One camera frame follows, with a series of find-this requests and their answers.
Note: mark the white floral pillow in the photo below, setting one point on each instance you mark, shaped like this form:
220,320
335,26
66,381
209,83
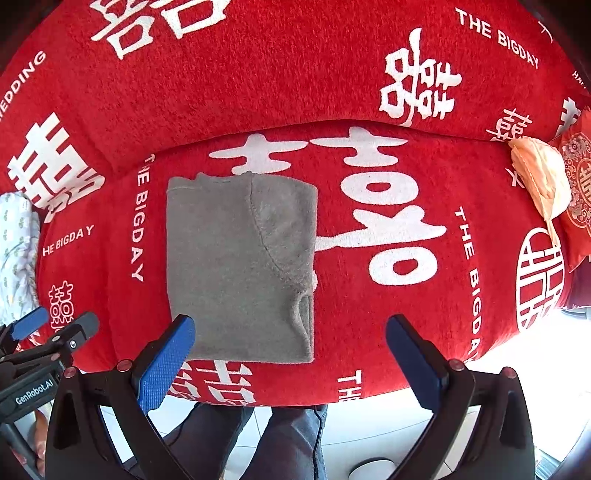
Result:
16,249

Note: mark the dark purple cloth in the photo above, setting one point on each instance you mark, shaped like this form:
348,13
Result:
579,290

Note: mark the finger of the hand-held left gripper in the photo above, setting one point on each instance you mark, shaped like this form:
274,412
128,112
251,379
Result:
27,323
78,328

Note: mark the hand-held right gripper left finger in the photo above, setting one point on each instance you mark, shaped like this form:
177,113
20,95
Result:
164,364

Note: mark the orange cloth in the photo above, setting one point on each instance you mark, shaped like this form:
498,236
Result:
542,180

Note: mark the red patterned cushion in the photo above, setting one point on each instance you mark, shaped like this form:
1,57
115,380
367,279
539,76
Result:
579,194

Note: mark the red printed blanket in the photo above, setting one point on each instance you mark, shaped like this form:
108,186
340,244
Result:
277,92

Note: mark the grey knitted sweater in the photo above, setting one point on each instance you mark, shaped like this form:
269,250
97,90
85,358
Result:
221,258

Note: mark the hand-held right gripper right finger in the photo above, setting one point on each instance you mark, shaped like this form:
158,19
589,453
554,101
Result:
415,364

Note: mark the person's dark grey trousers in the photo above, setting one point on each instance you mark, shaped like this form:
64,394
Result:
286,443

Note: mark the white round object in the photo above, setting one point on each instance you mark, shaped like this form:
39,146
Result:
369,470

